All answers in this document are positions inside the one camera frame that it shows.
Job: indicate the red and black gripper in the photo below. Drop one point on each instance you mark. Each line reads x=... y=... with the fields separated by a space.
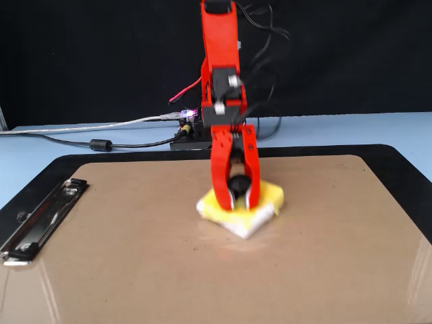
x=224 y=116

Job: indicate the black rectangular desk mat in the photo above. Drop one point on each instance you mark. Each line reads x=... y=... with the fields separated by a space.
x=135 y=157

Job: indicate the yellow sponge with black knob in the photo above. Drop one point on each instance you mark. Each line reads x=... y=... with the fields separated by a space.
x=268 y=195

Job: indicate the black robot base with electronics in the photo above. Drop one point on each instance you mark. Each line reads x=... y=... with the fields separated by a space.
x=190 y=136

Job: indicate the silver metal clipboard clip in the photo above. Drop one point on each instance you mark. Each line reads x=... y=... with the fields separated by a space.
x=44 y=219

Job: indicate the brown clipboard board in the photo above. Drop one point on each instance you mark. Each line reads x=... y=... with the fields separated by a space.
x=303 y=270

